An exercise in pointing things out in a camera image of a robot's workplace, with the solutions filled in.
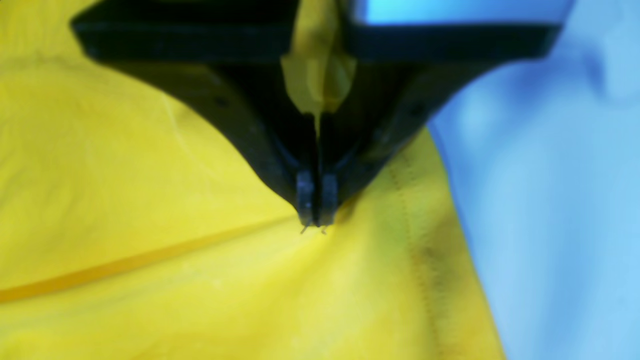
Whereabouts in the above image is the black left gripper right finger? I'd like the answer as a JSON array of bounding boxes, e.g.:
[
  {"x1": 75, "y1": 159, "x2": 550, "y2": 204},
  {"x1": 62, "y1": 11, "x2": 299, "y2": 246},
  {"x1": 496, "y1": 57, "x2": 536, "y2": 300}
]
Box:
[{"x1": 318, "y1": 0, "x2": 563, "y2": 227}]

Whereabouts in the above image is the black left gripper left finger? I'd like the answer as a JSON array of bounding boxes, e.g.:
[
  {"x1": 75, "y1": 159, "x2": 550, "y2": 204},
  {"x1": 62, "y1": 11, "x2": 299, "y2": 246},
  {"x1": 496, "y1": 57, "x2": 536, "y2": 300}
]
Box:
[{"x1": 70, "y1": 0, "x2": 319, "y2": 226}]

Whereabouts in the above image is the orange yellow t-shirt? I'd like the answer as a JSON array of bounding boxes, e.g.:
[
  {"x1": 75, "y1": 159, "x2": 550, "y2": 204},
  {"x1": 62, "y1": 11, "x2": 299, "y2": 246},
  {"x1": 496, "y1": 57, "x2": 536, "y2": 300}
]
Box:
[{"x1": 1, "y1": 0, "x2": 506, "y2": 360}]

